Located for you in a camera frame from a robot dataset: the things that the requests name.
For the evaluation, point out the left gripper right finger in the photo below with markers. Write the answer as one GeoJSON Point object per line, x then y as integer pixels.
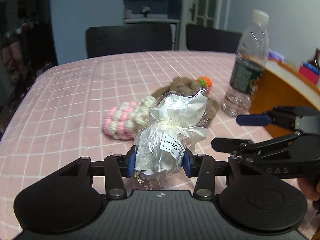
{"type": "Point", "coordinates": [204, 168]}

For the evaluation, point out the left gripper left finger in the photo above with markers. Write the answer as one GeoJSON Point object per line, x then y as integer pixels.
{"type": "Point", "coordinates": [114, 168]}

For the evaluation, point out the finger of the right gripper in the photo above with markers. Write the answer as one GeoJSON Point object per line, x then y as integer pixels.
{"type": "Point", "coordinates": [287, 117]}
{"type": "Point", "coordinates": [241, 147]}

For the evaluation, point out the pink white crochet item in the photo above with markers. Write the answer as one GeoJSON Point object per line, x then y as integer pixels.
{"type": "Point", "coordinates": [126, 120]}

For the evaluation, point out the white sachet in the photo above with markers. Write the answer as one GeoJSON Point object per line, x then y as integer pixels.
{"type": "Point", "coordinates": [175, 122]}

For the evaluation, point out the brown plush towel toy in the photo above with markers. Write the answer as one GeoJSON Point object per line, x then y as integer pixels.
{"type": "Point", "coordinates": [185, 86]}

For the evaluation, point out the orange crochet strawberry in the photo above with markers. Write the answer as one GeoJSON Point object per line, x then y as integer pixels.
{"type": "Point", "coordinates": [204, 82]}

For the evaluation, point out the person's right hand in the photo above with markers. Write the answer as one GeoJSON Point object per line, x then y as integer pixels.
{"type": "Point", "coordinates": [310, 188]}

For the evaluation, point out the orange storage box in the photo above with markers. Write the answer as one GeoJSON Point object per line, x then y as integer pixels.
{"type": "Point", "coordinates": [280, 85]}

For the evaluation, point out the red box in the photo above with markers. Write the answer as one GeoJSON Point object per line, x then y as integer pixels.
{"type": "Point", "coordinates": [309, 74]}

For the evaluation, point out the blue packet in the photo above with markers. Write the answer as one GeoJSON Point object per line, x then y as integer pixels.
{"type": "Point", "coordinates": [310, 67]}

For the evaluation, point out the clear plastic water bottle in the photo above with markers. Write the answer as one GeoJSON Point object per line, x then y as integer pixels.
{"type": "Point", "coordinates": [250, 61]}

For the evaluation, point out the purple tissue pack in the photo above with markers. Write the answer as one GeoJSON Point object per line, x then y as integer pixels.
{"type": "Point", "coordinates": [273, 55]}

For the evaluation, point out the pink checked tablecloth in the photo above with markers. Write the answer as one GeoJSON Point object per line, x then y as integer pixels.
{"type": "Point", "coordinates": [60, 118]}

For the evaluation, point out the black chair right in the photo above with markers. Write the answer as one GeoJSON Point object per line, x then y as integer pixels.
{"type": "Point", "coordinates": [200, 38]}

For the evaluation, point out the black chair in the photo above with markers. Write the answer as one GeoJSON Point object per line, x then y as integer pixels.
{"type": "Point", "coordinates": [132, 38]}
{"type": "Point", "coordinates": [200, 38]}

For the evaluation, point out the black chair left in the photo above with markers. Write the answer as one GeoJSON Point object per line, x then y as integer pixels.
{"type": "Point", "coordinates": [132, 38]}

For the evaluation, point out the hanging bags on rack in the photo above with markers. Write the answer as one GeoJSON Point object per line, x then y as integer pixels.
{"type": "Point", "coordinates": [12, 56]}

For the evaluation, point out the white vanity cabinet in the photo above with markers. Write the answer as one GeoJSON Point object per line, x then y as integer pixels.
{"type": "Point", "coordinates": [174, 25]}

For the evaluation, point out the white panelled door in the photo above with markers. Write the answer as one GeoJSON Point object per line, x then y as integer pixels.
{"type": "Point", "coordinates": [206, 13]}

